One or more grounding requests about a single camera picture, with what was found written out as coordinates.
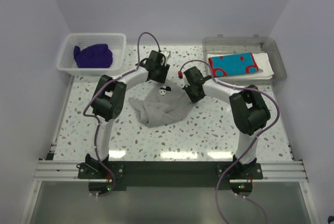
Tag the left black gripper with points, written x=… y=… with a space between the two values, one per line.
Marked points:
x=165 y=68

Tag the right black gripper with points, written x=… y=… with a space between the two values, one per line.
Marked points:
x=194 y=99

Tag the grey towel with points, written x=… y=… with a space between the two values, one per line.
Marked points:
x=165 y=104

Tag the colourful striped towel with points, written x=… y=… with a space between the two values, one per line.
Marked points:
x=233 y=65

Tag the white towel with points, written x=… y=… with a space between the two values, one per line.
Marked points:
x=265 y=70

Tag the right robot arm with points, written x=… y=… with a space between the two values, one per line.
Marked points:
x=249 y=110

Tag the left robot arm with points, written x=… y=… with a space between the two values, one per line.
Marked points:
x=108 y=100

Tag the white plastic basket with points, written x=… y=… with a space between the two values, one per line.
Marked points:
x=115 y=41

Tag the clear grey plastic bin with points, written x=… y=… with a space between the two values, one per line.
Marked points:
x=234 y=45

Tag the purple towel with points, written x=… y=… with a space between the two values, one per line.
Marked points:
x=94 y=56

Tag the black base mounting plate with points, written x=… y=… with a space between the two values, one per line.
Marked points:
x=119 y=175

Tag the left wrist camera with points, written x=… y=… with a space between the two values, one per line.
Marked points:
x=167 y=55

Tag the aluminium frame rail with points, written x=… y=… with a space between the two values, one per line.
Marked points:
x=275 y=158

